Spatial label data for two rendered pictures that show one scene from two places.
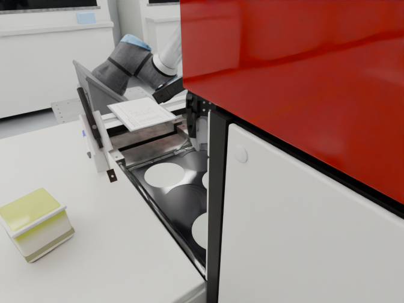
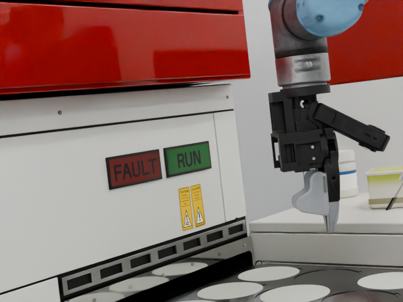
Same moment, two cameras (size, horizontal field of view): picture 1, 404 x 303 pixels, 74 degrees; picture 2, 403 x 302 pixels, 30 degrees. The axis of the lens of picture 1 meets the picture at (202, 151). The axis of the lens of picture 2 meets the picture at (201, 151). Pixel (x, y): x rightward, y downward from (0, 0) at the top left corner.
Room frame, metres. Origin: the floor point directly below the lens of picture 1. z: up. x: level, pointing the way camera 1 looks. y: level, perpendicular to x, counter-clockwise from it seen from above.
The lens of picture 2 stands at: (1.50, -0.46, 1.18)
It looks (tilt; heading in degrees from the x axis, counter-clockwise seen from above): 3 degrees down; 164
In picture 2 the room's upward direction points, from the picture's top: 6 degrees counter-clockwise
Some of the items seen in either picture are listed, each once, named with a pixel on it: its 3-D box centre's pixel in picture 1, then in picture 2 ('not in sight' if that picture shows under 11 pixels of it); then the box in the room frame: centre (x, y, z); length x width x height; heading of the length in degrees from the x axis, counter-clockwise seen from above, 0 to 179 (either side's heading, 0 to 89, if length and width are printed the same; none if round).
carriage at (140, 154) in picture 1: (167, 147); not in sight; (0.72, 0.11, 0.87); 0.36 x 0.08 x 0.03; 125
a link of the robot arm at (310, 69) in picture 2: not in sight; (303, 72); (0.52, -0.01, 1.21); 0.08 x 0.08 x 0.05
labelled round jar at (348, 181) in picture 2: not in sight; (339, 174); (0.08, 0.26, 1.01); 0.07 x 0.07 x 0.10
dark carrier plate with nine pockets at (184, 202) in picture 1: (225, 181); (290, 296); (0.51, -0.06, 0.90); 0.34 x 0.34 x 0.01; 35
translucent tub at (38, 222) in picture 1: (36, 223); (390, 187); (0.29, 0.25, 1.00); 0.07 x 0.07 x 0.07; 50
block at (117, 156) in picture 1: (113, 157); not in sight; (0.62, 0.25, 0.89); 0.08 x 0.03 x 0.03; 35
